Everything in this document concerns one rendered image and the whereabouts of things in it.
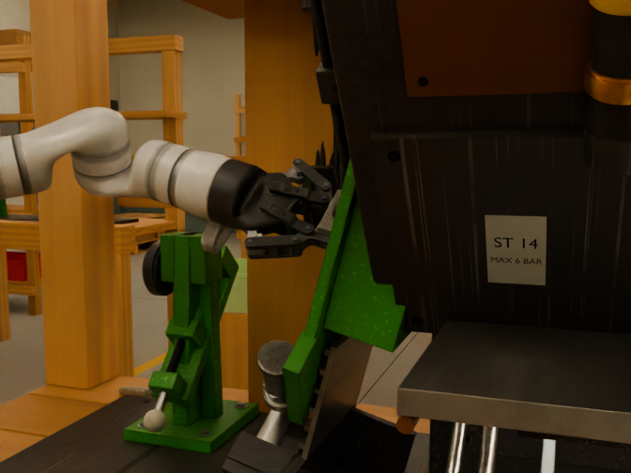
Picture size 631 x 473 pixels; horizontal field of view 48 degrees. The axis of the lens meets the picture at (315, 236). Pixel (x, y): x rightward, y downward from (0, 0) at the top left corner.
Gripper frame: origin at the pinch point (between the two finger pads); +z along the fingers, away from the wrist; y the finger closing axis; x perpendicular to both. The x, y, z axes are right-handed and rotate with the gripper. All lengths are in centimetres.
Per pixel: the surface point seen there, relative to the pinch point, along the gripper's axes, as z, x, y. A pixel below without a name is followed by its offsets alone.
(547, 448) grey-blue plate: 25.6, -3.6, -16.8
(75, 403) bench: -40, 44, -18
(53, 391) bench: -47, 48, -17
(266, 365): 0.3, -1.0, -18.0
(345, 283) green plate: 5.1, -6.1, -9.9
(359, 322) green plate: 7.3, -4.0, -12.1
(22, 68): -383, 287, 246
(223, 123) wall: -515, 759, 640
